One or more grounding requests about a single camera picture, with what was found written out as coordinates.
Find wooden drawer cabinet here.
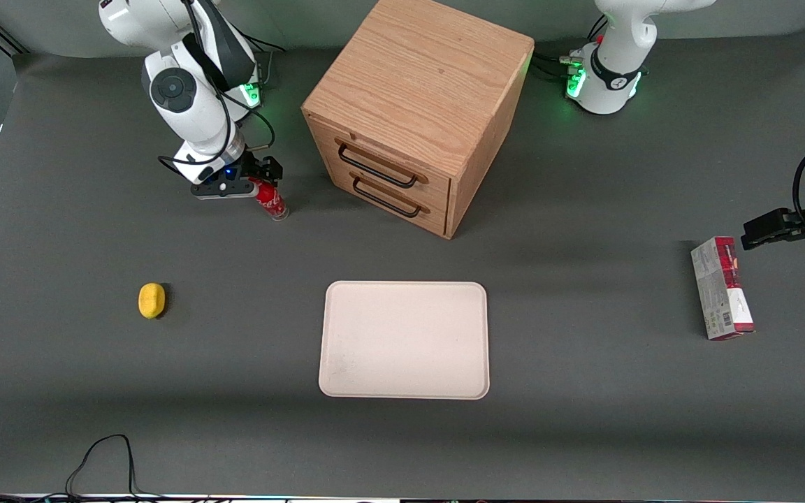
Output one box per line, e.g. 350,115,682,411
301,0,535,240

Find black right arm base cable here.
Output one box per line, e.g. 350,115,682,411
245,34,286,88

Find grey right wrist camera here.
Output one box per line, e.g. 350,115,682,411
191,178,259,201

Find red and white carton box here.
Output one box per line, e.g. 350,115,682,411
690,236,756,341

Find yellow lemon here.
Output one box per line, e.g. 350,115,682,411
138,282,166,320

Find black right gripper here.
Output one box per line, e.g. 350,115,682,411
233,152,284,187

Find black cable at table edge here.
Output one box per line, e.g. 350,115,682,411
0,434,166,503

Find black arm base cable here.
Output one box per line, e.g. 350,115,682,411
532,52,583,83
245,34,286,88

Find black drawer handle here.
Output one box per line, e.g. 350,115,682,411
336,140,421,189
351,175,423,219

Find cream plastic tray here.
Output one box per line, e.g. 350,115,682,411
318,281,491,400

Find black left arm base cable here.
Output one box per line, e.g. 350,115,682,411
532,52,583,83

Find red coke bottle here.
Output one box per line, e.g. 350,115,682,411
254,178,290,221

